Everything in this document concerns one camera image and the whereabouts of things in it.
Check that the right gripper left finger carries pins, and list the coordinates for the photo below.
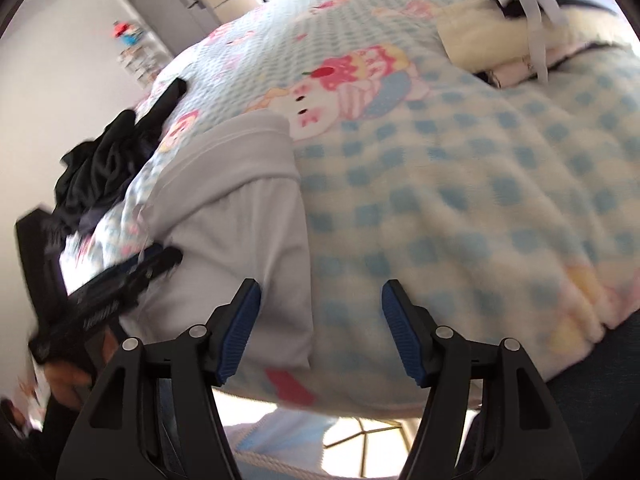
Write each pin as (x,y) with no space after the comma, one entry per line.
(229,328)

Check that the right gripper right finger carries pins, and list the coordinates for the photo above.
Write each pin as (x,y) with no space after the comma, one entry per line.
(411,327)

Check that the white shirt navy trim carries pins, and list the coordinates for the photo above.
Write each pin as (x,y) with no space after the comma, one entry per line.
(230,200)

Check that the black clothes pile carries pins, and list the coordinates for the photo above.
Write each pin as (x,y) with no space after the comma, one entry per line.
(98,172)

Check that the operator left hand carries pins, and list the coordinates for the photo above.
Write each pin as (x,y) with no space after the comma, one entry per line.
(66,379)

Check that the light blue towel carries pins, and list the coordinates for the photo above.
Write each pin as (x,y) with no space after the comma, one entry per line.
(283,445)

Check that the Hello Kitty checkered blanket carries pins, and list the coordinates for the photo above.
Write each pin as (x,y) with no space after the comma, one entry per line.
(506,212)

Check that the operator leg in jeans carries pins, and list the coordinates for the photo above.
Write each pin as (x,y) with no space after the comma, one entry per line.
(583,424)

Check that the white small shelf rack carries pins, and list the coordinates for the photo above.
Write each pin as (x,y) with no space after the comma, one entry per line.
(143,62)

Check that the folded pink garment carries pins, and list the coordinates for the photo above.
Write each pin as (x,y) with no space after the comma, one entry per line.
(510,74)

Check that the red blue toy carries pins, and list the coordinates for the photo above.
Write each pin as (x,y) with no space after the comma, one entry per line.
(128,33)

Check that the grey cabinet door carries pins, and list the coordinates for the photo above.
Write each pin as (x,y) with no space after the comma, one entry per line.
(178,24)

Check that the gold metal stool frame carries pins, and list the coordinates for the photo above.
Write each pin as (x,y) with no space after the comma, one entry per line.
(365,448)

